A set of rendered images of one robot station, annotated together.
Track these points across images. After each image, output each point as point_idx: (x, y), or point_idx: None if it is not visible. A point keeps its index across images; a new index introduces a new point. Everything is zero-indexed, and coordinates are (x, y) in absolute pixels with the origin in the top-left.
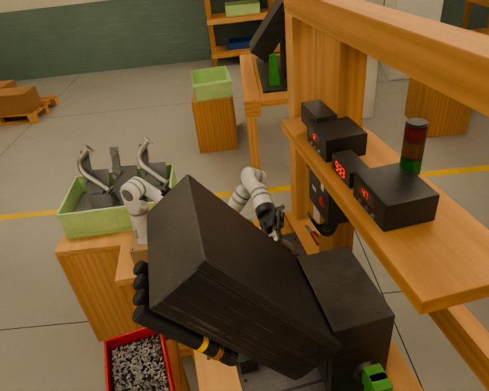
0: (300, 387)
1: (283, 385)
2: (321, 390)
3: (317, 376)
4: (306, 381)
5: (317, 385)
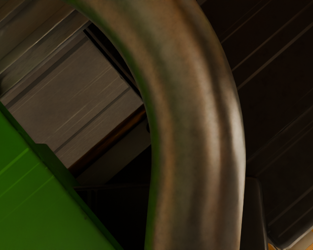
0: (46, 75)
1: (8, 95)
2: (88, 53)
3: (78, 35)
4: (56, 57)
5: (78, 51)
